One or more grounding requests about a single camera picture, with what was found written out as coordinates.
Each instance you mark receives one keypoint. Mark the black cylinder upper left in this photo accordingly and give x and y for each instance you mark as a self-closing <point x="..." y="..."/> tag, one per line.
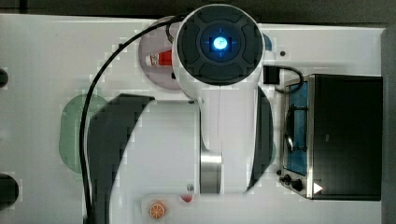
<point x="3" y="78"/>

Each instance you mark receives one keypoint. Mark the black cylinder lower left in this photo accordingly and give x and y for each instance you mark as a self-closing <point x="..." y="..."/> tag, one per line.
<point x="9" y="191"/>

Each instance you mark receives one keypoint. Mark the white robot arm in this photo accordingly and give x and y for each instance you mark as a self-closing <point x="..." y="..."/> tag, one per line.
<point x="217" y="58"/>

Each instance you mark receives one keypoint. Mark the blue bowl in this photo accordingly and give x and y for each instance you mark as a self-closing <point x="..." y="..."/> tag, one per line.
<point x="268" y="42"/>

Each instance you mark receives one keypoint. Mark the green mug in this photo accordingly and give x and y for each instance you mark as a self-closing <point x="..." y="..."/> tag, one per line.
<point x="273" y="153"/>

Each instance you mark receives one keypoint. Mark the black cylinder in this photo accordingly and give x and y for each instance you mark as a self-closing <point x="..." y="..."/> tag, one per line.
<point x="3" y="78"/>
<point x="9" y="191"/>

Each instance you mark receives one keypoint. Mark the red strawberry toy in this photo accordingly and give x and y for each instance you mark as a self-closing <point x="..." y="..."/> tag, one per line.
<point x="187" y="198"/>

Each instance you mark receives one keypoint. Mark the orange slice toy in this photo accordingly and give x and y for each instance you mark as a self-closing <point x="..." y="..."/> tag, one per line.
<point x="157" y="210"/>

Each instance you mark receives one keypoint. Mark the red ketchup bottle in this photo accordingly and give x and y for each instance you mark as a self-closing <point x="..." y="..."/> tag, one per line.
<point x="163" y="58"/>

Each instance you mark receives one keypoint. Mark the purple round plate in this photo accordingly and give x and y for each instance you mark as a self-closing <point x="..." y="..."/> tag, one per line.
<point x="157" y="41"/>

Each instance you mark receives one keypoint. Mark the black toaster oven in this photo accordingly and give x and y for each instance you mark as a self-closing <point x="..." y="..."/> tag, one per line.
<point x="332" y="138"/>

